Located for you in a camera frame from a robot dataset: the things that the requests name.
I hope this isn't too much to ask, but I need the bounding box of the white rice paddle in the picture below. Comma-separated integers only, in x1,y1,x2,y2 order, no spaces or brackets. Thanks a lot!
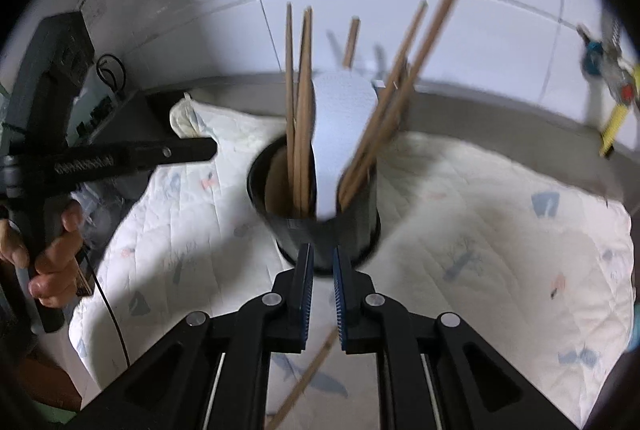
310,70,381,221

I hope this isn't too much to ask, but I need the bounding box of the metal valve with red knob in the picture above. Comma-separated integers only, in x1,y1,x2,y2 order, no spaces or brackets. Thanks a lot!
607,64,638,108

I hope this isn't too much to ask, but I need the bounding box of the white paper wall notice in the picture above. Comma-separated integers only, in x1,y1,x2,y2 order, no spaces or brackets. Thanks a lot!
77,0,108,25

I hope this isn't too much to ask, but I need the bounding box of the teal valve handle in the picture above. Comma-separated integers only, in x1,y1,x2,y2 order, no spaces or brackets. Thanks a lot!
580,37,603,78

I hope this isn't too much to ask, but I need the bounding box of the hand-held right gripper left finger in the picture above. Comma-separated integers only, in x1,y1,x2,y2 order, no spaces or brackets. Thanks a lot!
80,243,315,430

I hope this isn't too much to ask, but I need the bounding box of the yellow gas hose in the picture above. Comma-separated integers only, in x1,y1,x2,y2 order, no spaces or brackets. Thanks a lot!
600,102,633,158

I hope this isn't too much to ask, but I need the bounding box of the white quilted mat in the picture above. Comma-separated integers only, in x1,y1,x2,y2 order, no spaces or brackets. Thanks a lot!
67,97,636,430

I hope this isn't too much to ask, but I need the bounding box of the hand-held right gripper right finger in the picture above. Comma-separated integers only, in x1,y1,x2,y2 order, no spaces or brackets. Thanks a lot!
333,245,576,430

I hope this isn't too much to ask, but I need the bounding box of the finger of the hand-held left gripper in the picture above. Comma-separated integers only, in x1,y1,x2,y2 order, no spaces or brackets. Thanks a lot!
116,137,218,179

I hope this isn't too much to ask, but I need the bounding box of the black utensil holder cup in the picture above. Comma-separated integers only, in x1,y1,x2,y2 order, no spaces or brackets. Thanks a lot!
246,130,383,278

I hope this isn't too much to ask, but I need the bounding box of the black looped cable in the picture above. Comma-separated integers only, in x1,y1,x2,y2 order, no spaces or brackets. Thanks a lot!
95,54,127,100

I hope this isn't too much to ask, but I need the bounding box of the person's left hand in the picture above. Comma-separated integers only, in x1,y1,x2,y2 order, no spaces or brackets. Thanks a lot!
0,200,86,309

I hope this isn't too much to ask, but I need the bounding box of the silver kitchen appliance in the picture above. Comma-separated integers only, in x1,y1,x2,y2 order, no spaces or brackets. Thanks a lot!
67,64,123,143

